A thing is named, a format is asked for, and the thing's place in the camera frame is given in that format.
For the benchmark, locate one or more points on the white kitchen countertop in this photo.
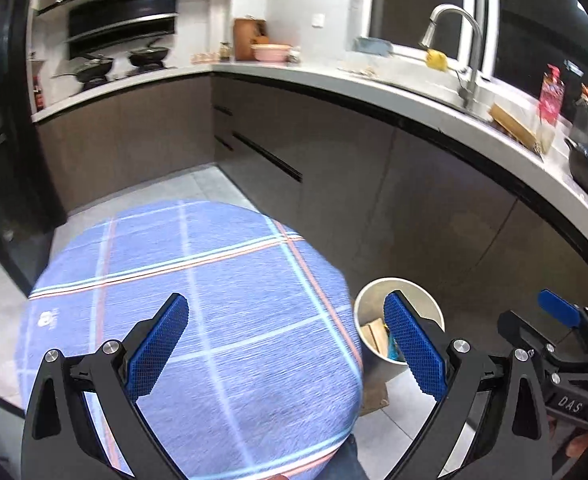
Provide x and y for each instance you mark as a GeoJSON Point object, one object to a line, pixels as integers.
{"type": "Point", "coordinates": [374, 92]}

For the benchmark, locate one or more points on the black gas stove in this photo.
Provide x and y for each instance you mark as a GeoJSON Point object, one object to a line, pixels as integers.
{"type": "Point", "coordinates": [124, 76]}

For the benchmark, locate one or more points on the brown wooden board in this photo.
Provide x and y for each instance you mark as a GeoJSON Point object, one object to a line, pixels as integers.
{"type": "Point", "coordinates": [514, 125]}

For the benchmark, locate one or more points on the yellow sponge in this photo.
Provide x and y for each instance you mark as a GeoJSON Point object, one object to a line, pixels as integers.
{"type": "Point", "coordinates": [436, 60]}

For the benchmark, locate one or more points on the white rag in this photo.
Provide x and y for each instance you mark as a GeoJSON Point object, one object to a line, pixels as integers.
{"type": "Point", "coordinates": [294, 55]}

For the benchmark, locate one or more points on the person's right leg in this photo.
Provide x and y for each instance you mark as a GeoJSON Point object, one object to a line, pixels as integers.
{"type": "Point", "coordinates": [346, 460]}

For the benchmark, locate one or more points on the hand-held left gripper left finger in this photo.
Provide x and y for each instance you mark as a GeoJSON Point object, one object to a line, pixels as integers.
{"type": "Point", "coordinates": [159, 345]}

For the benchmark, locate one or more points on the steel sink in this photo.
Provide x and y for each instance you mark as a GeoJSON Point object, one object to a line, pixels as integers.
{"type": "Point", "coordinates": [444, 97]}

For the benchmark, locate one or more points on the round shallow basket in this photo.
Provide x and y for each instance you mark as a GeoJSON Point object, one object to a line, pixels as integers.
{"type": "Point", "coordinates": [271, 54]}

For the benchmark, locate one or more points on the blue and white packet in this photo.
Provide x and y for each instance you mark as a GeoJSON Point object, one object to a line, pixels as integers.
{"type": "Point", "coordinates": [395, 347]}

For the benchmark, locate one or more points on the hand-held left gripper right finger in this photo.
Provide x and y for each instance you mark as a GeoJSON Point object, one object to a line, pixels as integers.
{"type": "Point", "coordinates": [414, 350]}

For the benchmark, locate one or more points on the clear glass cup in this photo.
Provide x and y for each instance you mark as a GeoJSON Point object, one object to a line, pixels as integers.
{"type": "Point", "coordinates": [545, 136]}

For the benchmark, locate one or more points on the white trash can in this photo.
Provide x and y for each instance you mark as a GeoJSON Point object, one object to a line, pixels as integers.
{"type": "Point", "coordinates": [369, 300]}

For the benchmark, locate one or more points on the pink package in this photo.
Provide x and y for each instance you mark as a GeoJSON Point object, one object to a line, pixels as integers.
{"type": "Point", "coordinates": [551, 95]}

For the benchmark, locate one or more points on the person's right hand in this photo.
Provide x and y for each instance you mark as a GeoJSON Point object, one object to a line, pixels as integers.
{"type": "Point", "coordinates": [580, 445]}

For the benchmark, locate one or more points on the dark glass bottle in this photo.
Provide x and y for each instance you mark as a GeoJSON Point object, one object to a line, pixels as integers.
{"type": "Point", "coordinates": [585, 115]}

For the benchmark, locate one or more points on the glass jar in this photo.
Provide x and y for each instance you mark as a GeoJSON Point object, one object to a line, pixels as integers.
{"type": "Point", "coordinates": [225, 51]}

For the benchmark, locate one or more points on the table with blue plaid tablecloth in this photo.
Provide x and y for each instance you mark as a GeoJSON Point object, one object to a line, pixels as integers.
{"type": "Point", "coordinates": [199, 320]}

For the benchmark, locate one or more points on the dark sauce bottle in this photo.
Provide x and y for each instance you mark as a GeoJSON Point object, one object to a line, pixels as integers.
{"type": "Point", "coordinates": [37, 95]}

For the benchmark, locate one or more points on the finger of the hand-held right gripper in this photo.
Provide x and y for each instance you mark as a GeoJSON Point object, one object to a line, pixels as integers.
{"type": "Point", "coordinates": [524, 332]}
{"type": "Point", "coordinates": [559, 307]}

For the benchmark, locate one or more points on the brown cardboard piece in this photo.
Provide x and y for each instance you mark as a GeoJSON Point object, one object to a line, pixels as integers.
{"type": "Point", "coordinates": [374, 400]}

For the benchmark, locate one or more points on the black wok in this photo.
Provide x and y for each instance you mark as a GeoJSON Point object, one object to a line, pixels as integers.
{"type": "Point", "coordinates": [91, 69]}
{"type": "Point", "coordinates": [149, 55]}

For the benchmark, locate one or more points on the white wall socket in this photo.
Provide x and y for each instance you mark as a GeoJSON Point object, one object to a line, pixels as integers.
{"type": "Point", "coordinates": [319, 20]}

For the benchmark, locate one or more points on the black range hood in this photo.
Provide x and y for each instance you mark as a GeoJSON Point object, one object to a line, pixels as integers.
{"type": "Point", "coordinates": [124, 15]}

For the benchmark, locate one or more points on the wooden cutting board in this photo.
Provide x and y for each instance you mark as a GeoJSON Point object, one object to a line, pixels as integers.
{"type": "Point", "coordinates": [246, 37]}

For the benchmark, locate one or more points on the black framed glass door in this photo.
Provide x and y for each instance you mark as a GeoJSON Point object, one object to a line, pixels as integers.
{"type": "Point", "coordinates": [4, 135]}

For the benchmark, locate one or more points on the steel kitchen faucet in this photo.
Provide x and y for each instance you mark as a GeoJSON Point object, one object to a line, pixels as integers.
{"type": "Point", "coordinates": [474, 60]}

